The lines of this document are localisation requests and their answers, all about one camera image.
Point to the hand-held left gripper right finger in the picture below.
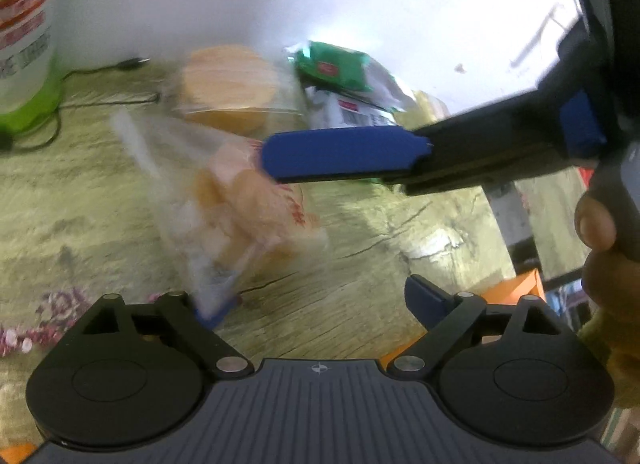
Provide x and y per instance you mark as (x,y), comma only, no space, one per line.
(425,296)

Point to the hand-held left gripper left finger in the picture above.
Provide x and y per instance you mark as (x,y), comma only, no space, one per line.
(214,318)

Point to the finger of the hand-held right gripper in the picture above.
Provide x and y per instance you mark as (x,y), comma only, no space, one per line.
(345,151)
(582,124)

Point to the green white biscuit packet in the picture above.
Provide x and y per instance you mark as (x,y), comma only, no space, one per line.
(330,66)
(350,111)

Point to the round pastry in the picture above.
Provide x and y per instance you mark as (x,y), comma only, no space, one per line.
(240,204)
(230,79)

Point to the green wood-print desktop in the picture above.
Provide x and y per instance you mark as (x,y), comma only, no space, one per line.
(75,194)

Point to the person's right hand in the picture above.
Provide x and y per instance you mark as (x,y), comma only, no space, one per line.
(597,224)

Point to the low green wood-print table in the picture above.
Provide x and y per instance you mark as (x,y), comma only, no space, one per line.
(550,214)

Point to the green white beer can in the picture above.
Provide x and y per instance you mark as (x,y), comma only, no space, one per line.
(25,44)

